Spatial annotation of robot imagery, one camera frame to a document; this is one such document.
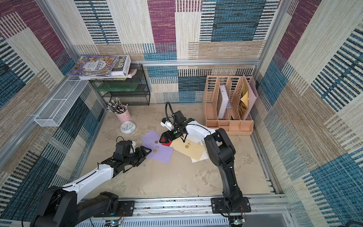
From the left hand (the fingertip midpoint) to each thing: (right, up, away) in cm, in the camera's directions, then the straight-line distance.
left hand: (149, 152), depth 86 cm
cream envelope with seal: (+24, +1, +8) cm, 26 cm away
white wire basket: (-44, +26, -13) cm, 53 cm away
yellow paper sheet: (+58, +32, +2) cm, 66 cm away
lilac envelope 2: (+5, -2, +8) cm, 10 cm away
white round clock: (-20, +14, +17) cm, 29 cm away
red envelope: (+9, +3, +10) cm, 14 cm away
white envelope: (+32, +4, +12) cm, 34 cm away
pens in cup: (-25, +28, +11) cm, 39 cm away
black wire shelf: (-15, +38, +32) cm, 52 cm away
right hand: (+8, +8, +6) cm, 12 cm away
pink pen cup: (-22, +22, +18) cm, 36 cm away
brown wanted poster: (+61, +27, +11) cm, 67 cm away
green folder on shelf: (-26, +42, +13) cm, 51 cm away
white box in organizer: (+48, +28, +13) cm, 57 cm away
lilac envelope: (-2, +5, +14) cm, 15 cm away
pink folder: (+61, +34, -2) cm, 70 cm away
